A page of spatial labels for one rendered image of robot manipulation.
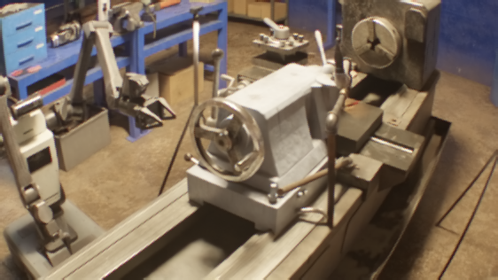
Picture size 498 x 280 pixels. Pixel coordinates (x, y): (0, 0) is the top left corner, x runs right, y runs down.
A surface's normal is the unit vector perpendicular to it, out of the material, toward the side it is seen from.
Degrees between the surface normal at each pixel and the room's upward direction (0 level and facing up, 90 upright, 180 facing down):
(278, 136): 76
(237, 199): 90
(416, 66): 90
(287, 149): 70
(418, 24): 90
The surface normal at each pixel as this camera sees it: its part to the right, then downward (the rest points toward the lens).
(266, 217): -0.57, 0.39
